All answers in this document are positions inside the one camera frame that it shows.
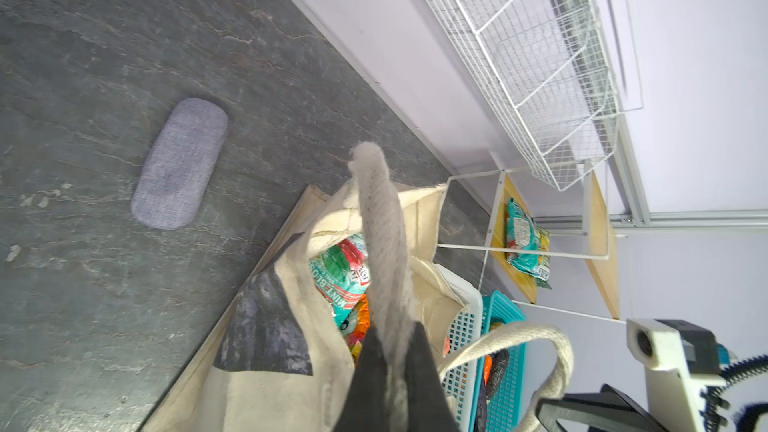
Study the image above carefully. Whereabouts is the teal red snack bag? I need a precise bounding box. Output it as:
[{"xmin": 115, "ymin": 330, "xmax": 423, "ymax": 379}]
[{"xmin": 309, "ymin": 233, "xmax": 371, "ymax": 327}]

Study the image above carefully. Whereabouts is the wooden two-tier shelf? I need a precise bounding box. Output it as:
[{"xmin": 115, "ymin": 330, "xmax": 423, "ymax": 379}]
[{"xmin": 438, "ymin": 165, "xmax": 624, "ymax": 324}]

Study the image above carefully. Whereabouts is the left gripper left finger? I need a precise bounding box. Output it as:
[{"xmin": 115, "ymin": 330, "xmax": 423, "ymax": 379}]
[{"xmin": 334, "ymin": 327, "xmax": 389, "ymax": 432}]

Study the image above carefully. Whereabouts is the dark green cucumber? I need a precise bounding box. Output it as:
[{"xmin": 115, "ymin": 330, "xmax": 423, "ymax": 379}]
[{"xmin": 483, "ymin": 349, "xmax": 510, "ymax": 402}]

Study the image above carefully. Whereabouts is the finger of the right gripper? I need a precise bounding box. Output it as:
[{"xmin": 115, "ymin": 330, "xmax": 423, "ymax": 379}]
[{"xmin": 535, "ymin": 384, "xmax": 667, "ymax": 432}]

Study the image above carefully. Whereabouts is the orange snack bag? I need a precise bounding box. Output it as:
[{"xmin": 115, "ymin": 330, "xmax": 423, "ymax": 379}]
[{"xmin": 341, "ymin": 294, "xmax": 371, "ymax": 363}]

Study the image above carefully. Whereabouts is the cream canvas grocery bag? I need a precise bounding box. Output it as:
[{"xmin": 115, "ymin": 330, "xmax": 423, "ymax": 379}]
[{"xmin": 145, "ymin": 142, "xmax": 574, "ymax": 431}]

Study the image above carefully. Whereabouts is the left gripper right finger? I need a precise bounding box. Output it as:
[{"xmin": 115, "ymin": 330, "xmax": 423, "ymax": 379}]
[{"xmin": 405, "ymin": 322, "xmax": 458, "ymax": 432}]

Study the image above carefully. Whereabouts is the teal plastic vegetable basket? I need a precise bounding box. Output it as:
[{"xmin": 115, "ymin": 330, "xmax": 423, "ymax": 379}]
[{"xmin": 470, "ymin": 291, "xmax": 526, "ymax": 431}]

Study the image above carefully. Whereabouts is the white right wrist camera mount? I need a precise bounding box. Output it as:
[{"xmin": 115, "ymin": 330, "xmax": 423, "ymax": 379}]
[{"xmin": 626, "ymin": 319, "xmax": 726, "ymax": 431}]

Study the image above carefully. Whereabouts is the grey cloth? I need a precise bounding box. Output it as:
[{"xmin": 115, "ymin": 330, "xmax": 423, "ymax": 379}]
[{"xmin": 131, "ymin": 98, "xmax": 228, "ymax": 230}]

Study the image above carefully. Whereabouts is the teal white snack bag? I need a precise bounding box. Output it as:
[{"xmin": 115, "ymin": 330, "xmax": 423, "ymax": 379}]
[{"xmin": 505, "ymin": 198, "xmax": 551, "ymax": 290}]

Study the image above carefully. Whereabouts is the long white wire basket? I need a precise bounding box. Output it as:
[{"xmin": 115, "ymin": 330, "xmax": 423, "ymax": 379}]
[{"xmin": 422, "ymin": 0, "xmax": 641, "ymax": 193}]

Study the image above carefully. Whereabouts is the white plastic fruit basket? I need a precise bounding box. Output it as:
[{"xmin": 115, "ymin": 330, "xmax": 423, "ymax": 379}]
[{"xmin": 437, "ymin": 265, "xmax": 482, "ymax": 431}]

